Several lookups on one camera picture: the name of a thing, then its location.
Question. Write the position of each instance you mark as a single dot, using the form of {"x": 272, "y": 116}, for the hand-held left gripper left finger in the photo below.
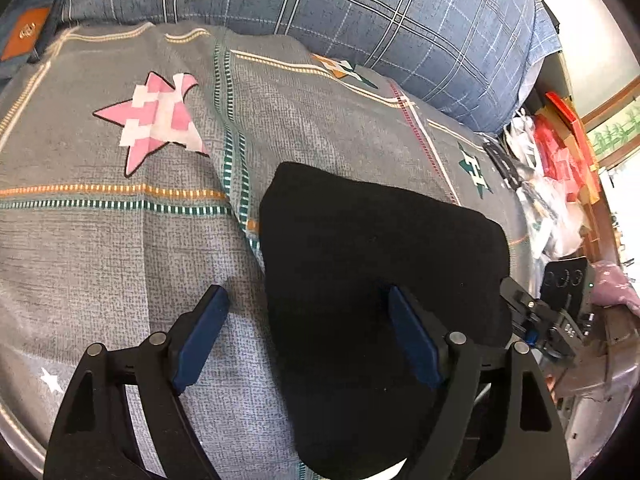
{"x": 200, "y": 340}

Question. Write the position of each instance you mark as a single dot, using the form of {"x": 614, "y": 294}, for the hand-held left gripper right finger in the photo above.
{"x": 412, "y": 340}

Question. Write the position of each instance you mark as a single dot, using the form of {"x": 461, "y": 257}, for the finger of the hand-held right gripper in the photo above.
{"x": 537, "y": 334}
{"x": 517, "y": 295}

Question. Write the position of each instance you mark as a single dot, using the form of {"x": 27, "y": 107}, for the black pants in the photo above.
{"x": 350, "y": 240}

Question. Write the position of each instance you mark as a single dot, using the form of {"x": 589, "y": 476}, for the person's right forearm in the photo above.
{"x": 620, "y": 285}

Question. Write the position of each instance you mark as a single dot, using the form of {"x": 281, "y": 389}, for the pile of clear plastic bags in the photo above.
{"x": 545, "y": 210}

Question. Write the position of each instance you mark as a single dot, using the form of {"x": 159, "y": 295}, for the grey star-print bedsheet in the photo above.
{"x": 100, "y": 260}

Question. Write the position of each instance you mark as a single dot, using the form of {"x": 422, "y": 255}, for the black remote control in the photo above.
{"x": 501, "y": 162}

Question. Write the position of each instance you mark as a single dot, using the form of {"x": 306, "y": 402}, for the red packets pile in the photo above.
{"x": 560, "y": 150}

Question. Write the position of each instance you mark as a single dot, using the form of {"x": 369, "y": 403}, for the wooden framed picture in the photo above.
{"x": 617, "y": 130}

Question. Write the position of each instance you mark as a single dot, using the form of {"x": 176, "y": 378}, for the blue plaid pillow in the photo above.
{"x": 350, "y": 10}

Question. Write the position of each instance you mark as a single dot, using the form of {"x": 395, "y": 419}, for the blue jeans with leather patch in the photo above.
{"x": 30, "y": 35}

